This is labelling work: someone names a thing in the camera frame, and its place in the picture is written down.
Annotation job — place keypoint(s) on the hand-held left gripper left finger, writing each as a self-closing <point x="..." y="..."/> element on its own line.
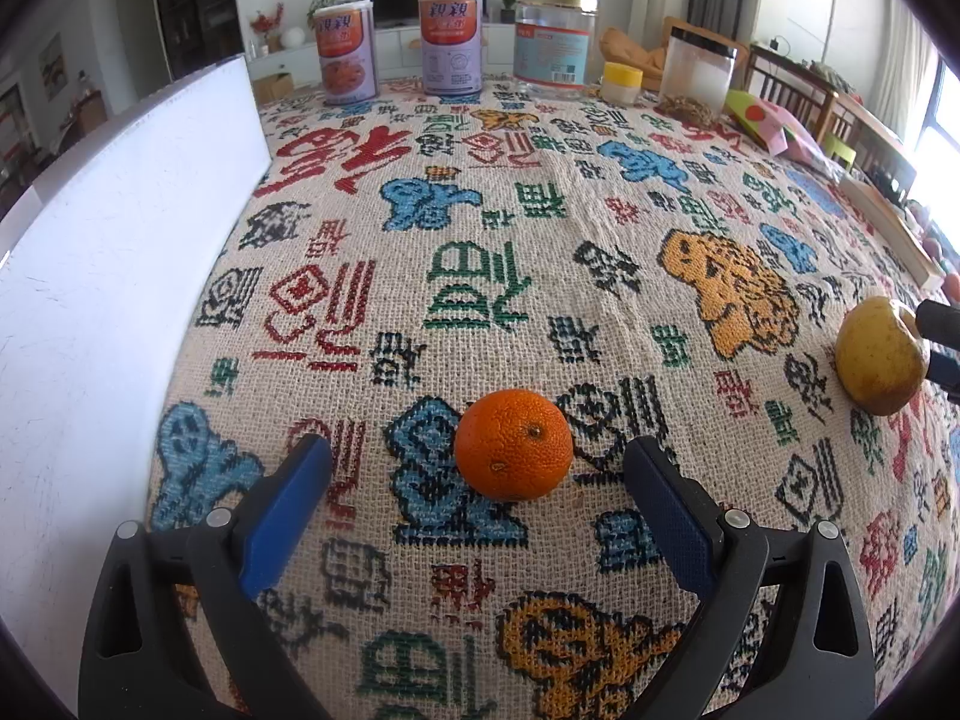
<point x="285" y="517"/>

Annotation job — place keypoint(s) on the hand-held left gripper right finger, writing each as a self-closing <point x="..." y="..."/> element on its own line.
<point x="671" y="517"/>

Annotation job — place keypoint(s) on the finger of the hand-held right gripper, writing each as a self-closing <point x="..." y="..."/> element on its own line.
<point x="941" y="321"/>
<point x="947" y="379"/>

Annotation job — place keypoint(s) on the yellow pear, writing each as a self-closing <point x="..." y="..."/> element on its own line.
<point x="879" y="356"/>

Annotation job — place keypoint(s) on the orange tangerine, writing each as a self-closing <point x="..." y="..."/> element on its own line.
<point x="514" y="444"/>

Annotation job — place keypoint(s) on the white foam box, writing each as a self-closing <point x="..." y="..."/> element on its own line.
<point x="112" y="277"/>

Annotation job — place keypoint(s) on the orange cover book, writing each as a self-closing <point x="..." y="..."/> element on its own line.
<point x="892" y="229"/>

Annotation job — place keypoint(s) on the wooden slatted bench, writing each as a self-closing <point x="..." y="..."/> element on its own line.
<point x="825" y="105"/>

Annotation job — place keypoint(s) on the colourful snack bag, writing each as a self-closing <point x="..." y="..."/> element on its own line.
<point x="772" y="127"/>

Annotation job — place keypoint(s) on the white sheer curtain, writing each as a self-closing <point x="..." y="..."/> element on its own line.
<point x="904" y="60"/>

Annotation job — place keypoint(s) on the printed woven tablecloth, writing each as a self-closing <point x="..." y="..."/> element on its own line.
<point x="525" y="255"/>

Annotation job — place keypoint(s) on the pile of nuts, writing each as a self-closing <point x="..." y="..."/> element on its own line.
<point x="690" y="109"/>

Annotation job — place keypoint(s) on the clear black lidded jar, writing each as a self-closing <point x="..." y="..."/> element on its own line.
<point x="699" y="71"/>

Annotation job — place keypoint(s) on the small yellow capped jar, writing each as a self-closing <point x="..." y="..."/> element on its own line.
<point x="622" y="84"/>

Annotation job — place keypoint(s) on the orange lounge chair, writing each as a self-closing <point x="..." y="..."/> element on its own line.
<point x="637" y="56"/>

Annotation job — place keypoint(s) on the brown cardboard box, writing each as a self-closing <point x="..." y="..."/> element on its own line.
<point x="272" y="90"/>

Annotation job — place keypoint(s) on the red label can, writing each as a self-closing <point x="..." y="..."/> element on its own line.
<point x="345" y="52"/>
<point x="450" y="45"/>

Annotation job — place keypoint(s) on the blue label glass jar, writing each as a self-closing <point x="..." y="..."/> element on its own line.
<point x="555" y="45"/>

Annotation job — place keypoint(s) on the white round vase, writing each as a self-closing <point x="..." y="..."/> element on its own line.
<point x="294" y="36"/>

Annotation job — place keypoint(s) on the white television cabinet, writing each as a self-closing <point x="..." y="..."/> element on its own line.
<point x="397" y="49"/>

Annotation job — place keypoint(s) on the red flower bouquet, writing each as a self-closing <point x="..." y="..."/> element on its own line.
<point x="266" y="22"/>

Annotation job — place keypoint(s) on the trailing green potted plant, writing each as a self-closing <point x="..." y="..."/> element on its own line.
<point x="321" y="4"/>

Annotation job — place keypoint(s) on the dark display cabinet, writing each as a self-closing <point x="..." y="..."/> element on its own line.
<point x="195" y="7"/>

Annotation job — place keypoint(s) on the small dark potted plant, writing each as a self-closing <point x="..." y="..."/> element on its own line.
<point x="506" y="6"/>

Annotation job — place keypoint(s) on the framed wall picture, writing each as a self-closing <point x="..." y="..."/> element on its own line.
<point x="50" y="66"/>

